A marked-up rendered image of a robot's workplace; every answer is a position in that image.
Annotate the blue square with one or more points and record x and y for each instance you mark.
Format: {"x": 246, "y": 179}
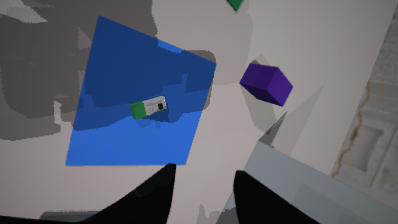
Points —
{"x": 126, "y": 66}

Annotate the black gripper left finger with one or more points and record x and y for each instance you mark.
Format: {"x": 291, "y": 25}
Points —
{"x": 149, "y": 203}

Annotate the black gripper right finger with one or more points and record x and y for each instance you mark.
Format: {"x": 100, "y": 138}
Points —
{"x": 257, "y": 204}

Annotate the pale grey panel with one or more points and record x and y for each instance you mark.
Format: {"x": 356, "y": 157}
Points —
{"x": 323, "y": 198}

